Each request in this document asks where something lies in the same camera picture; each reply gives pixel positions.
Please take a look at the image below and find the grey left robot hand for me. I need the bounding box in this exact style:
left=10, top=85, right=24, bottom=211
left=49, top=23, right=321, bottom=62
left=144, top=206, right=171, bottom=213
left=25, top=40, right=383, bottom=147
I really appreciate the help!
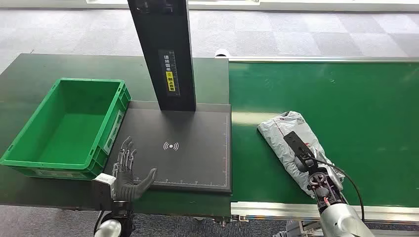
left=111, top=136, right=158, bottom=202

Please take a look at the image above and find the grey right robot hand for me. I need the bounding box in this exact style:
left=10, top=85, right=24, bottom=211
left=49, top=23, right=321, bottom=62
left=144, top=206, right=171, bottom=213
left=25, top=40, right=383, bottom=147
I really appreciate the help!
left=293, top=156, right=310, bottom=173

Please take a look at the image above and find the grey plastic mailer package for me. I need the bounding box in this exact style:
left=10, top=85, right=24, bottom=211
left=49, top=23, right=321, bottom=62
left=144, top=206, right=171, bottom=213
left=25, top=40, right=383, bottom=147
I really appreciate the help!
left=257, top=111, right=345, bottom=198

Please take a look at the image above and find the black weighing device with column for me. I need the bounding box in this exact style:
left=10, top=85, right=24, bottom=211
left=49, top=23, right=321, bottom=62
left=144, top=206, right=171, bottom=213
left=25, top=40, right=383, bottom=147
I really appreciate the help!
left=104, top=0, right=232, bottom=194

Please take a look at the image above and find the green conveyor belt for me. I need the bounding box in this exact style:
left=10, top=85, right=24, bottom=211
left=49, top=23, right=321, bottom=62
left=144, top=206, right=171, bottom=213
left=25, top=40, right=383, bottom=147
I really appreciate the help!
left=228, top=61, right=419, bottom=209

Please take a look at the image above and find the green plastic crate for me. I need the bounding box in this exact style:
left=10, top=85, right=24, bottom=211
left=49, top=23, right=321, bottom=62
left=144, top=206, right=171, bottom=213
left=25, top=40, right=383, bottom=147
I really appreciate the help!
left=0, top=78, right=132, bottom=181

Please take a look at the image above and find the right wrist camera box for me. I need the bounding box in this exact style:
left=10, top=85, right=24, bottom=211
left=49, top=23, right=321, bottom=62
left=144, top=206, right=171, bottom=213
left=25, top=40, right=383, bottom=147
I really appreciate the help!
left=283, top=131, right=317, bottom=165

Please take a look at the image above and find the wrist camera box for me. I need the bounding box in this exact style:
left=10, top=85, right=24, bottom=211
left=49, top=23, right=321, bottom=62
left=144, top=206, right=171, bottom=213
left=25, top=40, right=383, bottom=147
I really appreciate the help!
left=92, top=173, right=117, bottom=211
left=283, top=131, right=317, bottom=165

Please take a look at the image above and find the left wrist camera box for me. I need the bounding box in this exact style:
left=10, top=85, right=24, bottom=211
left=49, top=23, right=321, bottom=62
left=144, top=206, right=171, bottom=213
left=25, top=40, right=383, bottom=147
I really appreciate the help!
left=92, top=173, right=117, bottom=211

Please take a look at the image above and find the aluminium conveyor frame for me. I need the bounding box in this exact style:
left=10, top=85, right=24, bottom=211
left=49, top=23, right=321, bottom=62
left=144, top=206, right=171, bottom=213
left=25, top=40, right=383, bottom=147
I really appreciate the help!
left=214, top=55, right=419, bottom=237

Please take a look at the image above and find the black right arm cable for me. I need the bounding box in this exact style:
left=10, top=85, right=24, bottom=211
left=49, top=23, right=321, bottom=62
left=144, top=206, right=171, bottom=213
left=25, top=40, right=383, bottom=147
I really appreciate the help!
left=309, top=158, right=366, bottom=224

